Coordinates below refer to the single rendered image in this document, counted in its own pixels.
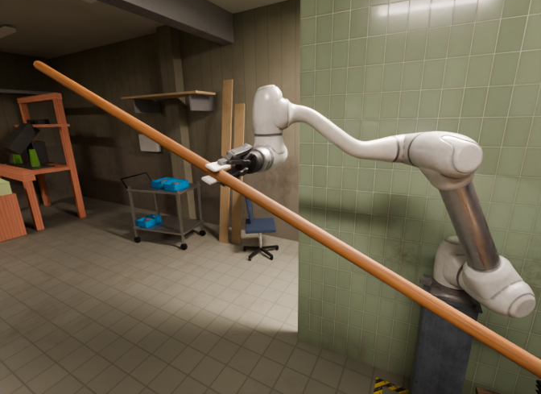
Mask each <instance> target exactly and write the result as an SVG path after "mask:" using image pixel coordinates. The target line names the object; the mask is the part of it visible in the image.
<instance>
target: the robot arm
mask: <svg viewBox="0 0 541 394"><path fill-rule="evenodd" d="M252 119H253V128H254V146H253V147H252V146H250V145H249V144H248V143H245V144H244V145H243V146H241V147H237V148H234V149H232V150H229V151H227V152H226V155H227V156H226V157H225V156H222V157H221V158H220V159H219V160H218V161H217V162H214V163H211V164H206V165H205V167H206V168H208V169H210V170H211V171H213V172H217V171H220V170H222V169H226V168H229V167H230V164H235V165H234V166H232V168H231V169H229V170H227V171H226V172H227V173H228V174H230V175H232V176H234V177H236V178H237V179H239V180H240V178H241V176H244V175H245V174H252V173H260V172H265V171H271V170H274V169H276V168H278V167H280V166H281V165H282V164H283V163H284V162H285V161H286V159H287V148H286V147H285V145H284V142H283V130H284V129H287V128H288V127H289V126H290V125H291V124H292V123H295V122H304V123H306V124H308V125H309V126H311V127H312V128H314V129H315V130H316V131H318V132H319V133H320V134H322V135H323V136H324V137H325V138H326V139H327V140H329V141H330V142H331V143H333V144H334V145H335V146H336V147H338V148H339V149H341V150H342V151H343V152H344V153H346V154H348V155H350V156H353V157H356V158H358V159H364V160H377V161H383V162H389V163H404V164H407V165H410V166H414V167H417V168H419V170H420V171H421V172H422V173H423V174H424V175H425V176H426V177H427V179H428V180H429V181H430V183H431V184H432V185H433V186H434V187H436V188H437V189H438V190H439V191H440V195H441V197H442V199H443V202H444V204H445V207H446V209H447V211H448V215H449V217H450V219H451V221H452V224H453V227H454V229H455V231H456V235H457V236H449V237H447V238H446V239H444V240H443V241H442V242H441V244H440V245H439V247H438V249H437V251H436V257H435V262H434V269H433V275H428V278H425V277H420V278H419V282H420V283H421V284H424V285H427V286H428V287H430V290H429V292H428V293H430V294H432V295H433V296H434V297H438V298H441V299H445V300H448V301H454V302H457V303H461V304H464V305H468V306H471V307H476V306H477V303H476V301H478V302H479V303H481V304H482V305H484V306H485V307H486V308H487V309H490V310H491V311H493V312H495V313H497V314H500V315H502V316H505V317H511V318H515V317H525V316H526V315H528V314H529V313H531V312H532V310H533V309H534V307H535V295H534V293H533V292H532V290H531V288H530V286H529V285H528V284H526V283H525V282H524V281H522V278H521V276H520V275H519V274H518V273H517V272H516V271H515V269H514V268H513V266H512V265H511V263H510V261H509V260H507V259H506V258H504V257H502V256H500V255H499V254H498V251H497V248H496V246H495V243H494V240H493V237H492V234H491V232H490V229H489V226H488V223H487V221H486V218H485V215H484V212H483V209H482V207H481V203H480V201H479V198H478V195H477V192H476V189H475V187H474V184H473V178H474V175H475V171H476V170H478V169H479V167H480V166H481V163H482V160H483V151H482V149H481V147H480V146H479V144H477V143H476V142H475V141H474V140H472V139H471V138H469V137H467V136H465V135H461V134H457V133H452V132H444V131H432V132H419V133H413V134H405V135H395V136H389V137H385V138H382V139H376V140H372V141H367V142H362V141H359V140H356V139H354V138H353V137H351V136H349V135H348V134H346V133H345V132H344V131H343V130H342V129H340V128H339V127H338V126H336V125H335V124H333V123H332V122H330V121H329V120H328V119H326V117H324V116H323V115H321V114H320V113H318V112H316V111H315V110H313V109H311V108H308V107H306V106H299V105H294V104H292V103H290V102H289V101H288V100H287V99H284V98H283V95H282V92H281V91H280V89H279V88H278V87H276V86H275V85H266V86H263V87H260V88H258V90H257V92H256V94H255V96H254V102H253V109H252ZM473 298H474V299H475V300H476V301H475V300H474V299H473Z"/></svg>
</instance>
